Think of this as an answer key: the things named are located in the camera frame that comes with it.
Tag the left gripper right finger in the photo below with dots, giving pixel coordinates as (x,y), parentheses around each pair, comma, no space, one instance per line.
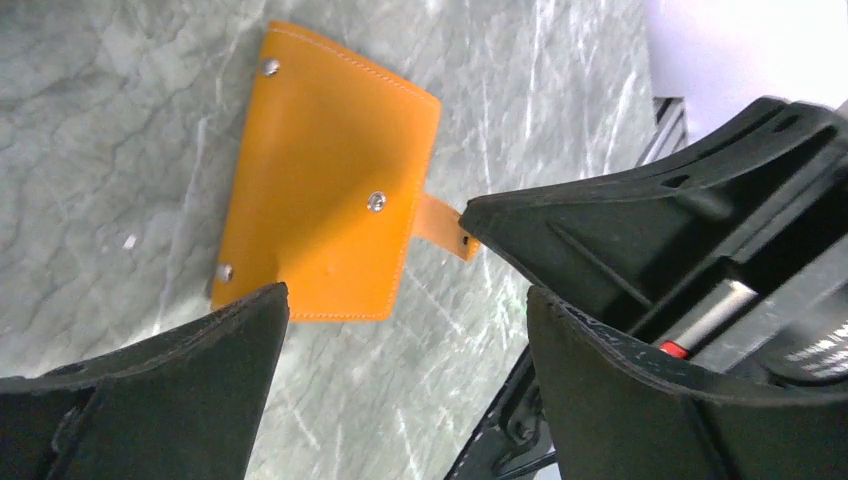
(619,408)

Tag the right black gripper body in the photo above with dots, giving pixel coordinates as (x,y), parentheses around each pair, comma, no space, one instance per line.
(754,282)

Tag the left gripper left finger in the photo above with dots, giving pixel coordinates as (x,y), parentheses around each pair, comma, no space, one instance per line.
(183,404)

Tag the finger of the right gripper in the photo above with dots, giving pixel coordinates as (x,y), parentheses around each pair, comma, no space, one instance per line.
(618,245)

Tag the orange leather card holder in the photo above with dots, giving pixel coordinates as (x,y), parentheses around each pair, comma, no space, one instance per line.
(328,190)

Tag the aluminium frame rail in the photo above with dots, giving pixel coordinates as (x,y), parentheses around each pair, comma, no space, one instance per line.
(671,133)

